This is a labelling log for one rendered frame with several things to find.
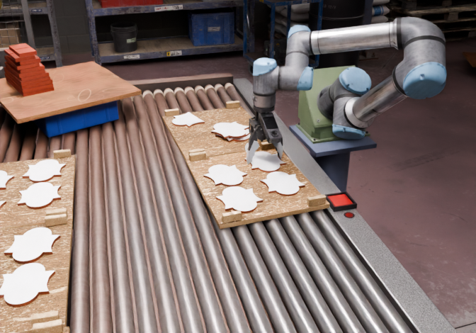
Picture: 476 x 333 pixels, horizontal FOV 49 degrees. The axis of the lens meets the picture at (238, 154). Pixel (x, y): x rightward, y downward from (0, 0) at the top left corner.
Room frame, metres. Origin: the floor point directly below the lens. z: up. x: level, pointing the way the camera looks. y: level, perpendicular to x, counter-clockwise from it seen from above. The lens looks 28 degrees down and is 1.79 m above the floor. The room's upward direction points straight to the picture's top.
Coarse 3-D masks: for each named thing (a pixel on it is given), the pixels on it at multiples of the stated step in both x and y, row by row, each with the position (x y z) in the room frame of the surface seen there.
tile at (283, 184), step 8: (272, 176) 1.47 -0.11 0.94; (280, 176) 1.47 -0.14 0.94; (288, 176) 1.47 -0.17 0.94; (272, 184) 1.42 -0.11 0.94; (280, 184) 1.42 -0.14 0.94; (288, 184) 1.42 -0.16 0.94; (296, 184) 1.42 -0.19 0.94; (304, 184) 1.42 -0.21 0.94; (272, 192) 1.38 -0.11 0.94; (280, 192) 1.37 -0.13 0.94; (288, 192) 1.37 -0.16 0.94; (296, 192) 1.38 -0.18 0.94
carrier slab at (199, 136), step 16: (192, 112) 2.03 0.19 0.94; (208, 112) 2.03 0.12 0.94; (224, 112) 2.03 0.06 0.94; (240, 112) 2.03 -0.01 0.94; (176, 128) 1.87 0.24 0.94; (192, 128) 1.87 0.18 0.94; (208, 128) 1.87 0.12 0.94; (176, 144) 1.74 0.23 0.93; (192, 144) 1.73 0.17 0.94; (208, 144) 1.73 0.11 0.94; (224, 144) 1.73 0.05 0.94; (240, 144) 1.73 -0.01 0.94
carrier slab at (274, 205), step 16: (208, 160) 1.60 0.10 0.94; (224, 160) 1.60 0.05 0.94; (240, 160) 1.60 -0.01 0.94; (288, 160) 1.60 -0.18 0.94; (256, 176) 1.48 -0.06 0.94; (304, 176) 1.48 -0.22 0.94; (208, 192) 1.39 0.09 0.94; (256, 192) 1.39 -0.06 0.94; (304, 192) 1.39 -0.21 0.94; (224, 208) 1.29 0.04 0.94; (256, 208) 1.29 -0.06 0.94; (272, 208) 1.29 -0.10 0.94; (288, 208) 1.29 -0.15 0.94; (304, 208) 1.30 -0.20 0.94; (320, 208) 1.31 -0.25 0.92; (224, 224) 1.22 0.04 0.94; (240, 224) 1.23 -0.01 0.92
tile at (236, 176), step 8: (216, 168) 1.53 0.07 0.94; (224, 168) 1.53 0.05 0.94; (232, 168) 1.53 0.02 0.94; (208, 176) 1.47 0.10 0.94; (216, 176) 1.47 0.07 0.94; (224, 176) 1.47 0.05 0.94; (232, 176) 1.47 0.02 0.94; (240, 176) 1.47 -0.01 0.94; (216, 184) 1.42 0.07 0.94; (224, 184) 1.43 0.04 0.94; (232, 184) 1.42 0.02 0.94
